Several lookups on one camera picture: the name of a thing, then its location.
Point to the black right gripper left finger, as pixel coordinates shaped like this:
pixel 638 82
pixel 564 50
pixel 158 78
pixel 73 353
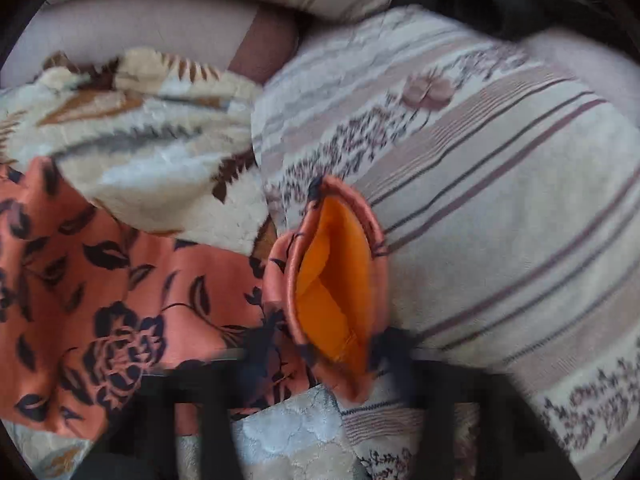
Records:
pixel 141 440

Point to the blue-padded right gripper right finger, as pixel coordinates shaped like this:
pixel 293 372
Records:
pixel 512 442

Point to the orange black floral garment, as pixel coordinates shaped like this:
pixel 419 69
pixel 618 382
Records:
pixel 90 307

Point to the striped floral pillow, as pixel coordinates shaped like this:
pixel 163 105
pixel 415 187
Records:
pixel 508 192

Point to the cream leaf-pattern fleece blanket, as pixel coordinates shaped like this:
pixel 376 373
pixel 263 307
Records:
pixel 161 142

